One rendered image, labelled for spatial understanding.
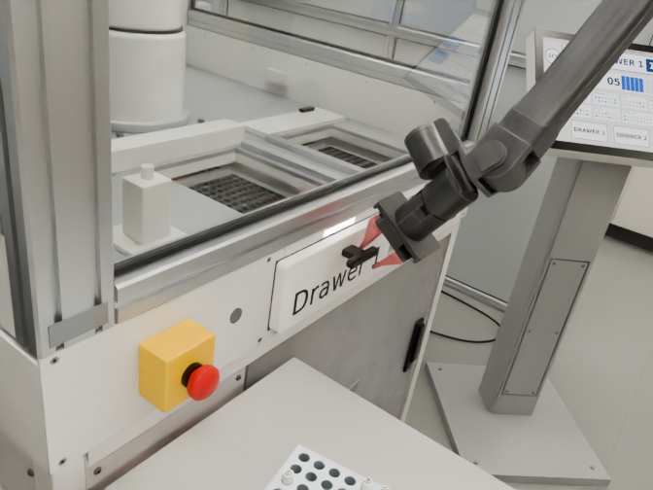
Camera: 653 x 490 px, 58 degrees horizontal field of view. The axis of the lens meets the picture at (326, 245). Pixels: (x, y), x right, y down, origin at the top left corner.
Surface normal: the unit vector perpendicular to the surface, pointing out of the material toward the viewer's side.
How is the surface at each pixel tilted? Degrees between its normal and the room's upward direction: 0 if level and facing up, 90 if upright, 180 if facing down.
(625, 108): 50
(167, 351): 0
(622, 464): 0
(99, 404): 90
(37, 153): 90
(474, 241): 90
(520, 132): 62
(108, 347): 90
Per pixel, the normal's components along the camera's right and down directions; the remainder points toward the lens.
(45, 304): 0.80, 0.37
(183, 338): 0.14, -0.88
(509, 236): -0.58, 0.29
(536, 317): 0.08, 0.47
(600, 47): -0.47, -0.17
